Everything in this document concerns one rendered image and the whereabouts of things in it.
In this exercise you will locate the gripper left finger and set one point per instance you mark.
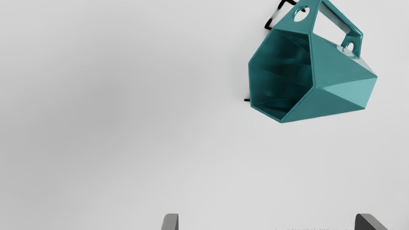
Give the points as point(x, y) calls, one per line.
point(170, 223)

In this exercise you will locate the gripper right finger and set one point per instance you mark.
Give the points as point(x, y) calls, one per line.
point(367, 223)

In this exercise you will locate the teal faceted mug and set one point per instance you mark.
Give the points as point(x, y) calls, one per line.
point(338, 83)

